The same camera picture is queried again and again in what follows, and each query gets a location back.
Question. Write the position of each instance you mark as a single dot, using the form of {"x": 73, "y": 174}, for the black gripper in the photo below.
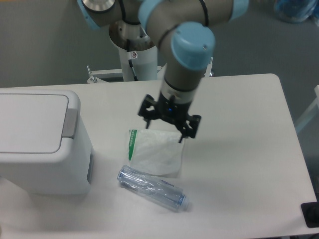
{"x": 171, "y": 112}

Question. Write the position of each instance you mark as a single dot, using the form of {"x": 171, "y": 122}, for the white push-top trash can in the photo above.
{"x": 44, "y": 145}

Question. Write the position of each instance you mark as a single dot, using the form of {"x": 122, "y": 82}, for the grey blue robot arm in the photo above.
{"x": 163, "y": 14}

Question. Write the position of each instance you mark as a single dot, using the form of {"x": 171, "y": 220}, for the white green plastic bag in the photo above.
{"x": 155, "y": 152}

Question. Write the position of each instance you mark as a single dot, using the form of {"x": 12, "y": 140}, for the crushed clear plastic bottle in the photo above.
{"x": 154, "y": 189}

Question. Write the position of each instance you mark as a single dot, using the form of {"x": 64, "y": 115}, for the blue plastic bag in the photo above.
{"x": 294, "y": 11}

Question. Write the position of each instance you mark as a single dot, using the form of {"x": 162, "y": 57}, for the black device at table edge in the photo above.
{"x": 310, "y": 212}

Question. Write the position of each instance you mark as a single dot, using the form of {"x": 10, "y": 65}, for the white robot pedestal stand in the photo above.
{"x": 134, "y": 64}

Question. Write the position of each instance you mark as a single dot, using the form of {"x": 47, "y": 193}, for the white frame at right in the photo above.
{"x": 310, "y": 112}

